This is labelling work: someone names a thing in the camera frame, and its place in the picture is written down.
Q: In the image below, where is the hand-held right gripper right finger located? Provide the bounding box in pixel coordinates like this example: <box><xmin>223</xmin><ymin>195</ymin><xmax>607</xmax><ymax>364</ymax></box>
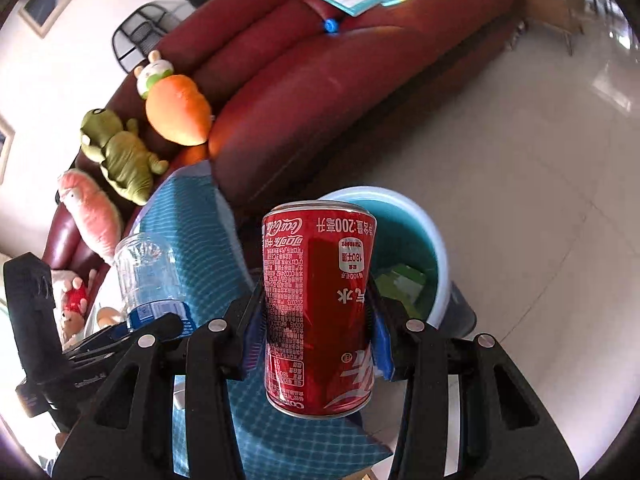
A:
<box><xmin>365</xmin><ymin>292</ymin><xmax>593</xmax><ymax>480</ymax></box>

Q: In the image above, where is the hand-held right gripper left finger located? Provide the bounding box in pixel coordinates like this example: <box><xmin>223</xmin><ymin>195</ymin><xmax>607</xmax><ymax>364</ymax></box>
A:
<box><xmin>50</xmin><ymin>280</ymin><xmax>268</xmax><ymax>480</ymax></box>

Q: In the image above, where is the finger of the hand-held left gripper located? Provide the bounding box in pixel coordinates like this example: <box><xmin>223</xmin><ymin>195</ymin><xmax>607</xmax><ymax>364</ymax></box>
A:
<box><xmin>62</xmin><ymin>312</ymin><xmax>183</xmax><ymax>363</ymax></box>

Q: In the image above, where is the clear plastic bottle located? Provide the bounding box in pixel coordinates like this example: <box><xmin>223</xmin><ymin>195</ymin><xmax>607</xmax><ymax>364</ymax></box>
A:
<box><xmin>114</xmin><ymin>232</ymin><xmax>196</xmax><ymax>337</ymax></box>

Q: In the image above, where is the red soda can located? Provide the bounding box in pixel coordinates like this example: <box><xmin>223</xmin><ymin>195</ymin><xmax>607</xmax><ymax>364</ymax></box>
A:
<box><xmin>262</xmin><ymin>200</ymin><xmax>378</xmax><ymax>420</ymax></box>

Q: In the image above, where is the blue plastic bin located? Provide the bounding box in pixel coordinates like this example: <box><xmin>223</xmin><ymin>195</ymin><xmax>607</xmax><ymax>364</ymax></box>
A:
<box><xmin>317</xmin><ymin>186</ymin><xmax>477</xmax><ymax>336</ymax></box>

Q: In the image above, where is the small bear plush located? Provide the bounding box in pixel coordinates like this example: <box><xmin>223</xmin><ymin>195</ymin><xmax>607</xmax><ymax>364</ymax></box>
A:
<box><xmin>59</xmin><ymin>269</ymin><xmax>101</xmax><ymax>348</ymax></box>

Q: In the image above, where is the green paper carton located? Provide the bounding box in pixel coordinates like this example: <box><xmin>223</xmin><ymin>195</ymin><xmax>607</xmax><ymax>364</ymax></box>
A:
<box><xmin>372</xmin><ymin>264</ymin><xmax>427</xmax><ymax>318</ymax></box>

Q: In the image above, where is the blue patterned cushion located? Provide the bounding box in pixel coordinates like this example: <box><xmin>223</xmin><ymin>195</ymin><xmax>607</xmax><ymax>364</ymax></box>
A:
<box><xmin>122</xmin><ymin>160</ymin><xmax>393</xmax><ymax>480</ymax></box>

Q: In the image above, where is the pink plush toy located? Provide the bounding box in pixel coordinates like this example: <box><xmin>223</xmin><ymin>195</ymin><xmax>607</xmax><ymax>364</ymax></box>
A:
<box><xmin>56</xmin><ymin>170</ymin><xmax>123</xmax><ymax>266</ymax></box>

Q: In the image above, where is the green dinosaur plush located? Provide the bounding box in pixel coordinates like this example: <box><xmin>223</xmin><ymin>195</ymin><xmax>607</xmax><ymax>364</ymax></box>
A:
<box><xmin>80</xmin><ymin>108</ymin><xmax>170</xmax><ymax>206</ymax></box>

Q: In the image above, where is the orange carrot plush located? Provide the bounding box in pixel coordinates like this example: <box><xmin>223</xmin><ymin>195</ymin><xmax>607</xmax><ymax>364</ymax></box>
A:
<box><xmin>145</xmin><ymin>75</ymin><xmax>214</xmax><ymax>147</ymax></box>

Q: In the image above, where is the red leather sofa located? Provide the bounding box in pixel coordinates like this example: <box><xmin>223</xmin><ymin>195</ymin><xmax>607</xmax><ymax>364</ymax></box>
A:
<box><xmin>42</xmin><ymin>0</ymin><xmax>526</xmax><ymax>273</ymax></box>

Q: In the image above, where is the white rabbit plush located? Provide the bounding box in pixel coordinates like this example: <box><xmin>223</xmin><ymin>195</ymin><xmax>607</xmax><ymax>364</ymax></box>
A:
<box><xmin>134</xmin><ymin>51</ymin><xmax>175</xmax><ymax>100</ymax></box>

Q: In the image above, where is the wooden side cabinet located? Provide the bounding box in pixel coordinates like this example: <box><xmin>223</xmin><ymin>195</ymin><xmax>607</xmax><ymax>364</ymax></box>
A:
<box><xmin>522</xmin><ymin>0</ymin><xmax>588</xmax><ymax>56</ymax></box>

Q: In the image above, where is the small framed wall picture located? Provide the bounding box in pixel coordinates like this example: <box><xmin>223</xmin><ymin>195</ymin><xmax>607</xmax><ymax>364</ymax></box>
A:
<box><xmin>0</xmin><ymin>115</ymin><xmax>16</xmax><ymax>186</ymax></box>

